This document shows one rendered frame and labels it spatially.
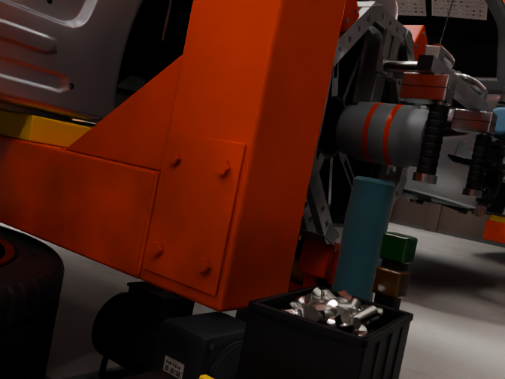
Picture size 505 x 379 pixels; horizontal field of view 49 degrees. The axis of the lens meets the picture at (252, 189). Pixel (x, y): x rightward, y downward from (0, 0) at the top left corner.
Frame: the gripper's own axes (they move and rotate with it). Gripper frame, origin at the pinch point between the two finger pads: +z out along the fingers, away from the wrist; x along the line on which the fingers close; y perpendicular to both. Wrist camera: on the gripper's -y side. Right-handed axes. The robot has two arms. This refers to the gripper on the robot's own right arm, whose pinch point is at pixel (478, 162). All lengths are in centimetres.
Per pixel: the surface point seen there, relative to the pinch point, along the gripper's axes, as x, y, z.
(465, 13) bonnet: -107, 136, -285
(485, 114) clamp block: 0.1, 11.1, 2.5
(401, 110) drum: -12.3, 7.0, 21.8
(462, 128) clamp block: -4.5, 7.2, 2.4
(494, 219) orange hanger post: -68, -14, -340
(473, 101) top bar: -1.4, 12.5, 9.1
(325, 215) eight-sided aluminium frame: -20.4, -18.7, 31.5
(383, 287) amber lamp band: 7, -25, 62
